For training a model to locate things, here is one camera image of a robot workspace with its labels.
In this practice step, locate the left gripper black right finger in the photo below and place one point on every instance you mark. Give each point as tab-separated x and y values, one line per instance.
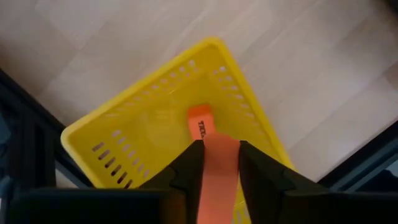
264	186

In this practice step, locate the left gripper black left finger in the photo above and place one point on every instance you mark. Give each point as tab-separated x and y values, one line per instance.
183	186

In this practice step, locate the black metal frame rail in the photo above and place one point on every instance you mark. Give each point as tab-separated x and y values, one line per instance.
367	161
28	130

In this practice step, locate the yellow slotted plastic basket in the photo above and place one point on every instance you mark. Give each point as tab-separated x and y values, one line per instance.
140	124

